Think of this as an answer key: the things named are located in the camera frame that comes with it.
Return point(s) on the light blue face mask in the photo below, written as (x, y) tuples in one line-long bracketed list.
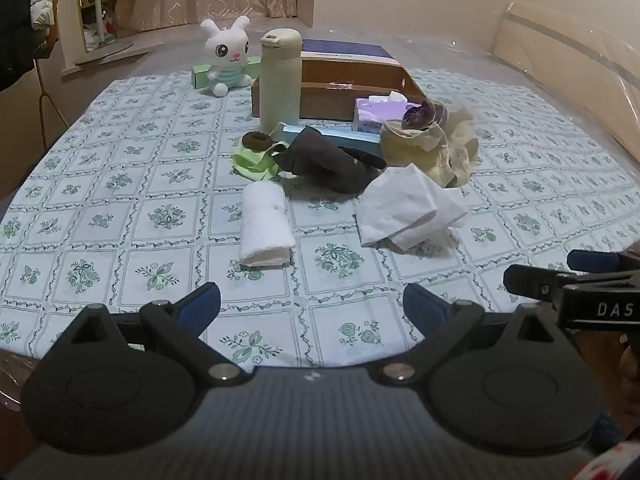
[(345, 136)]

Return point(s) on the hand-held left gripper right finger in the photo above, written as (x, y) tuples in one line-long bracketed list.
[(425, 307)]

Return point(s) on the brown cardboard box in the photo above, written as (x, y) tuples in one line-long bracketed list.
[(325, 100)]

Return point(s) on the small green box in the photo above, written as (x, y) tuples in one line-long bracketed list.
[(200, 76)]

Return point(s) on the red patterned clothing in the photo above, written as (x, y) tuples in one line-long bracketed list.
[(612, 462)]

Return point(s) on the cream thermos bottle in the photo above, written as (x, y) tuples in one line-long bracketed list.
[(280, 85)]

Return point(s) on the white thin cloth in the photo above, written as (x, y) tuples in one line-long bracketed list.
[(405, 205)]

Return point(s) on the white plush rabbit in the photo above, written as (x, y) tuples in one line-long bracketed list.
[(225, 55)]

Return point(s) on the white towel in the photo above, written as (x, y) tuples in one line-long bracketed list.
[(265, 225)]

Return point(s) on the thin metal rack leg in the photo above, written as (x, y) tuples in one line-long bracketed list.
[(46, 100)]

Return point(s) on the blue and white flat box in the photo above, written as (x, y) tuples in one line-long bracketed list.
[(345, 49)]

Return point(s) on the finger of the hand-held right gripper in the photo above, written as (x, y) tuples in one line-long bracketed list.
[(595, 261), (530, 280)]

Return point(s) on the plastic wrapped headboard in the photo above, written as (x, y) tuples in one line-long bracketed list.
[(575, 60)]

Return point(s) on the green floral tablecloth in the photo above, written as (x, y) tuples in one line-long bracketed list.
[(150, 185)]

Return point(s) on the purple tissue pack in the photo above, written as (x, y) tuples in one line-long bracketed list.
[(367, 116)]

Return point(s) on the light green cloth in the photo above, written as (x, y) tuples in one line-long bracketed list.
[(252, 163)]

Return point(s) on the cream cloth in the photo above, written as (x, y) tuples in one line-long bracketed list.
[(450, 155)]

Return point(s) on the brown hair scrunchie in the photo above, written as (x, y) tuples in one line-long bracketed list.
[(256, 141)]

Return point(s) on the black cloth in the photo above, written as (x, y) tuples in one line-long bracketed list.
[(325, 162)]

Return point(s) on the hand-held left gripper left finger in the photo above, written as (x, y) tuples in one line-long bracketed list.
[(200, 306)]

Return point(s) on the purple scrunchie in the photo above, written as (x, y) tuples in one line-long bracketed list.
[(417, 117)]

